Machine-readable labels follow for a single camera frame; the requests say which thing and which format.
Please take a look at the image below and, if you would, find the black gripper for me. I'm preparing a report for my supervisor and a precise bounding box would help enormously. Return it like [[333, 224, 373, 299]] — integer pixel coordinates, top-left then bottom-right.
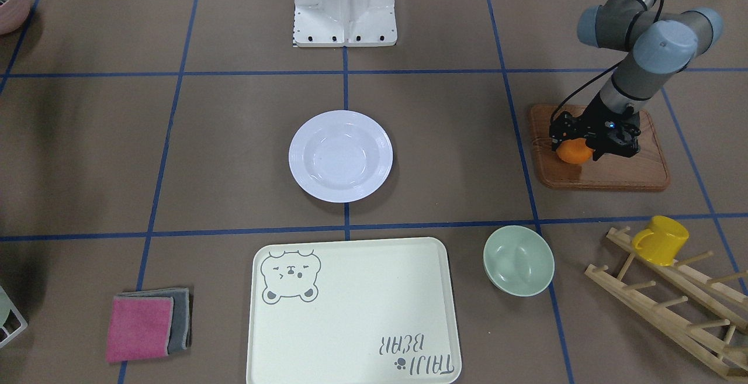
[[549, 95, 641, 162]]

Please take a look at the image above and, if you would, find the orange fruit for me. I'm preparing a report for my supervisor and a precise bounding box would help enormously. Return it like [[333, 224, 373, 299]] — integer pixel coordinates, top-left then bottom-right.
[[555, 138, 594, 165]]

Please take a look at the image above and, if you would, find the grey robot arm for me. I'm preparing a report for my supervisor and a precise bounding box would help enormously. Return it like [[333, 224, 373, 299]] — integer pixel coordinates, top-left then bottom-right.
[[549, 0, 724, 160]]

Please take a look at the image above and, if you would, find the cream bear tray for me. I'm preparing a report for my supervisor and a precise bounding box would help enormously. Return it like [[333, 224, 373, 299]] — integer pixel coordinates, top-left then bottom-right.
[[246, 237, 462, 383]]

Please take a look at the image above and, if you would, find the wooden cutting board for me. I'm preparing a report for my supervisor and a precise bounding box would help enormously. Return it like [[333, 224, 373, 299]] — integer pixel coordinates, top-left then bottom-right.
[[527, 104, 671, 192]]

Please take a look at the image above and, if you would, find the green bowl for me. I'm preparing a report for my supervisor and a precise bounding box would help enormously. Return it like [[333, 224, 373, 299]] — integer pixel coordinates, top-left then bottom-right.
[[483, 225, 556, 297]]

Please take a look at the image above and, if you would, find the yellow mug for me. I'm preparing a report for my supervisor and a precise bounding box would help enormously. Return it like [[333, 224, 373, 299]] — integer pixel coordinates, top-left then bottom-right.
[[631, 215, 690, 266]]

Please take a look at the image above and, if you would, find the white round plate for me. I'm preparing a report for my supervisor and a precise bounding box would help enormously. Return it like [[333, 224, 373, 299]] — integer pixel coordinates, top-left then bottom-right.
[[288, 110, 394, 203]]

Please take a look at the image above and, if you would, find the pink and grey cloth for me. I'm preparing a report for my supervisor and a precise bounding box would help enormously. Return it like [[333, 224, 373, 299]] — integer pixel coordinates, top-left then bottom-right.
[[105, 288, 191, 363]]

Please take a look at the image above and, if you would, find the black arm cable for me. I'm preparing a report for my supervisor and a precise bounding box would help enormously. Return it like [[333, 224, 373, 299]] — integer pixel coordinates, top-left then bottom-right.
[[550, 0, 673, 133]]

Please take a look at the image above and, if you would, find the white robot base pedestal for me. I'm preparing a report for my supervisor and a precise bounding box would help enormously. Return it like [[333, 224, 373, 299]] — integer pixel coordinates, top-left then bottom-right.
[[292, 0, 398, 47]]

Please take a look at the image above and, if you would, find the white wire cup rack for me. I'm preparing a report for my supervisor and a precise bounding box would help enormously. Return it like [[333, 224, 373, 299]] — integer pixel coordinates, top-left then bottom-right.
[[1, 286, 29, 348]]

